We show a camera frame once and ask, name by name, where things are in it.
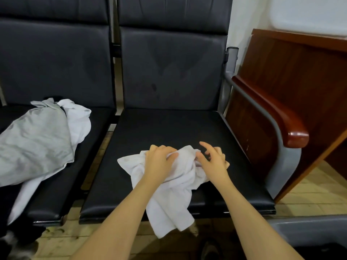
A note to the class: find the person's left hand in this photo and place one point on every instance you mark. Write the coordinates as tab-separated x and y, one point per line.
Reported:
158	165

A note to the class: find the person's right hand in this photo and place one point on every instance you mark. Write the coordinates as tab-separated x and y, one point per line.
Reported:
214	166

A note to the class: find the white t-shirt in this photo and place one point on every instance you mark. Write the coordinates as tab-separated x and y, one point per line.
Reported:
171	205

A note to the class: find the grey plastic storage bin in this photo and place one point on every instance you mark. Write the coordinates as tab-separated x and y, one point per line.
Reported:
312	229

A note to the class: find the pile of clothes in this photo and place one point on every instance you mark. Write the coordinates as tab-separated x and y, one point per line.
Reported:
35	143

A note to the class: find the person's left forearm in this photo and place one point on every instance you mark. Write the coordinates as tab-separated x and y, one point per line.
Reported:
116	224

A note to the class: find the person's right forearm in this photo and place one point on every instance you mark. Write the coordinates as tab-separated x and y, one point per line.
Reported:
255	227

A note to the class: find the person's black shoe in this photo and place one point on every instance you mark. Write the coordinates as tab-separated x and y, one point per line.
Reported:
210	250

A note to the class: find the brown wooden bench armrest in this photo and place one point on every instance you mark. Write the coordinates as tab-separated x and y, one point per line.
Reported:
274	111

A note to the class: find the black leather bench seat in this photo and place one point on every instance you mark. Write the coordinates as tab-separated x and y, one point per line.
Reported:
54	51
168	67

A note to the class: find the brown wooden desk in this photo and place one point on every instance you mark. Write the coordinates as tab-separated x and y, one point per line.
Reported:
293	73

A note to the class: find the white plastic tray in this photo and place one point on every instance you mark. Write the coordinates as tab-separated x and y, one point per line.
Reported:
309	14

